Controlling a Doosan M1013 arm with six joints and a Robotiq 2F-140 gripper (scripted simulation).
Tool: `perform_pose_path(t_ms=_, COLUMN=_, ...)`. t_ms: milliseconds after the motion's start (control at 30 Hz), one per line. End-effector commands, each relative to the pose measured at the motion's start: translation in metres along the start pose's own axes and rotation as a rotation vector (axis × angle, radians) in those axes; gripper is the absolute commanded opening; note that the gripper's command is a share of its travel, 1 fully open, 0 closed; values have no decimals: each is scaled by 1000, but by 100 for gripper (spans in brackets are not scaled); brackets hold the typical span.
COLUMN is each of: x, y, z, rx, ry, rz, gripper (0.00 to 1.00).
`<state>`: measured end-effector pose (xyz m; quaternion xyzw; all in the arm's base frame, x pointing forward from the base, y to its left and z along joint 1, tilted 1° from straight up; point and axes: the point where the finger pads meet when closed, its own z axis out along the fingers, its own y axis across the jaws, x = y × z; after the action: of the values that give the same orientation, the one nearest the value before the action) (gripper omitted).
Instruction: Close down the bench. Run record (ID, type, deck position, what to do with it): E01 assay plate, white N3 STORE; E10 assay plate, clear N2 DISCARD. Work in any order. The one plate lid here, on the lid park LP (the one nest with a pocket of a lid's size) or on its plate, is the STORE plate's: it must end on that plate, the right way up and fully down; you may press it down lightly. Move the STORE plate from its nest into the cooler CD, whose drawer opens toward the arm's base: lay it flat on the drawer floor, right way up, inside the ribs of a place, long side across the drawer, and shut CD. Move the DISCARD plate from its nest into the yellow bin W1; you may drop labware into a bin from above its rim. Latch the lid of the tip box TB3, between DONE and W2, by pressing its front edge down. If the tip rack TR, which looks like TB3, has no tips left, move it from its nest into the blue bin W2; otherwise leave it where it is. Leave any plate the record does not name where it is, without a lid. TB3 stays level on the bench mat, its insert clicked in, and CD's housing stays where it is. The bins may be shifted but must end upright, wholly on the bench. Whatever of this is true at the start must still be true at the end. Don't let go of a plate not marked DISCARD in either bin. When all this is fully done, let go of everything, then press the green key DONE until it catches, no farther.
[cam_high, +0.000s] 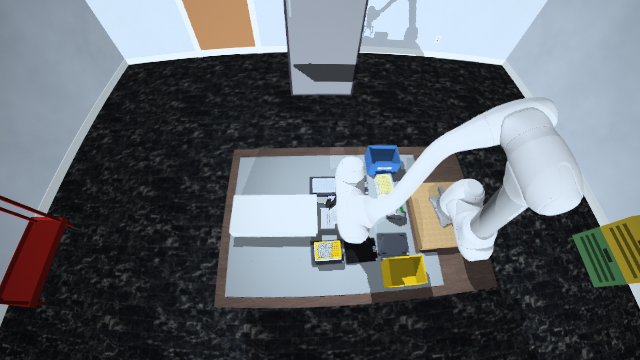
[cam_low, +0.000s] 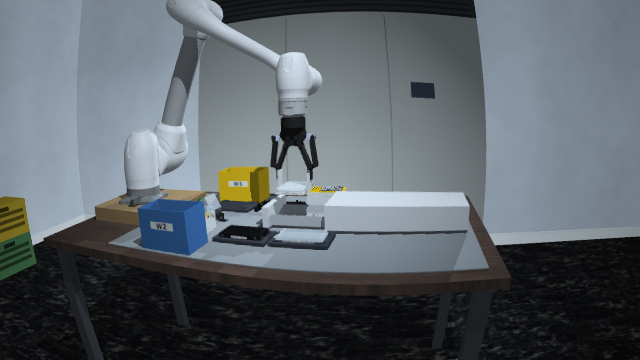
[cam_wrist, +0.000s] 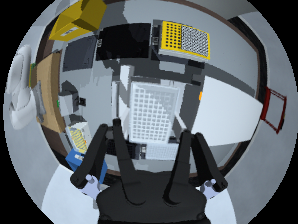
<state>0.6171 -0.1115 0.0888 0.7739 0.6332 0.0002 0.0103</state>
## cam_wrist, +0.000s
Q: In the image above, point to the light grey bench mat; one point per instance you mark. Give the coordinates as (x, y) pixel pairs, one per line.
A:
(232, 60)

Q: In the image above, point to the blue open-top bin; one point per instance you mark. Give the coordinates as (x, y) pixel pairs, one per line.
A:
(76, 158)

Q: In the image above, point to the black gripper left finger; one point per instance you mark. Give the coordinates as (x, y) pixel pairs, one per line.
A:
(85, 176)

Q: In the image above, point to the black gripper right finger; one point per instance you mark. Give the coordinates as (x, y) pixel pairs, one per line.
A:
(210, 179)

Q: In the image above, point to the yellow bin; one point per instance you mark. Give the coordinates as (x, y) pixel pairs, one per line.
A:
(82, 17)

